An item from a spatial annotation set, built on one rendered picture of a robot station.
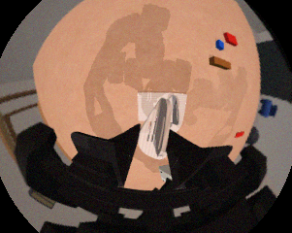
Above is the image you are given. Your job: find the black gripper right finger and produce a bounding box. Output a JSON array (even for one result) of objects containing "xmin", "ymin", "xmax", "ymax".
[{"xmin": 166, "ymin": 129, "xmax": 234, "ymax": 189}]

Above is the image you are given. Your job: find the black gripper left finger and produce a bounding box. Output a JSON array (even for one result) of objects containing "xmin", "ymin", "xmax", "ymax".
[{"xmin": 71, "ymin": 124, "xmax": 141, "ymax": 187}]

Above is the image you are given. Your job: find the brown rectangular block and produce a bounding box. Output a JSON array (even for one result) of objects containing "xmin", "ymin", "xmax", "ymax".
[{"xmin": 209, "ymin": 55, "xmax": 232, "ymax": 70}]

